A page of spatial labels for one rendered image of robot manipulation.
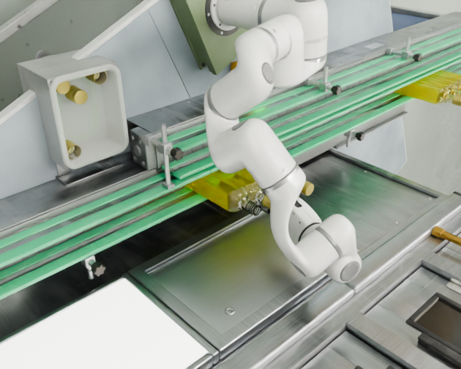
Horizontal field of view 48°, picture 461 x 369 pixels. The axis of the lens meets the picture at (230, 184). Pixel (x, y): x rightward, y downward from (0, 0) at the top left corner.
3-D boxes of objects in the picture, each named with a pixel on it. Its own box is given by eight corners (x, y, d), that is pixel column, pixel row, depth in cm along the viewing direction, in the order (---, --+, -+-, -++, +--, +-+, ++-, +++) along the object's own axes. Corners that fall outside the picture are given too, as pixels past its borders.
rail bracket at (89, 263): (67, 266, 127) (96, 293, 118) (62, 243, 123) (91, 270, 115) (82, 258, 129) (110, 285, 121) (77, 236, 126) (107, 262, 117)
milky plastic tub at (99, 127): (50, 160, 127) (66, 173, 121) (31, 70, 115) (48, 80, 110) (112, 138, 137) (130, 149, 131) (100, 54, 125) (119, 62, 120)
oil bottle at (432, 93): (391, 91, 203) (461, 112, 185) (394, 77, 200) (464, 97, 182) (399, 88, 206) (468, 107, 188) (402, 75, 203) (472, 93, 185)
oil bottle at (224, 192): (181, 184, 143) (235, 217, 129) (181, 167, 140) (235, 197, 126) (197, 178, 146) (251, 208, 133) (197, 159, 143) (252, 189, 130)
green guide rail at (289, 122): (161, 168, 135) (180, 179, 130) (161, 165, 134) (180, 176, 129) (474, 39, 236) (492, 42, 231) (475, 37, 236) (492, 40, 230)
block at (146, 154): (130, 162, 136) (145, 172, 132) (126, 129, 131) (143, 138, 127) (142, 158, 138) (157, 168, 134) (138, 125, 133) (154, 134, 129)
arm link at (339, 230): (319, 253, 100) (356, 221, 101) (288, 225, 108) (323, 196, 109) (343, 293, 109) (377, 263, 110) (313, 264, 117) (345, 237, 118)
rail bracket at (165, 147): (147, 178, 133) (177, 197, 125) (140, 117, 124) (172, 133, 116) (156, 174, 134) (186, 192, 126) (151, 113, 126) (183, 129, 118)
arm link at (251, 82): (230, 45, 113) (188, 67, 104) (272, 12, 103) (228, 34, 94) (264, 98, 115) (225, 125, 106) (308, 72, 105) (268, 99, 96)
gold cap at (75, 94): (63, 87, 120) (72, 92, 117) (77, 83, 122) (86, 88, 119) (66, 102, 122) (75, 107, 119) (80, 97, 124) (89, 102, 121)
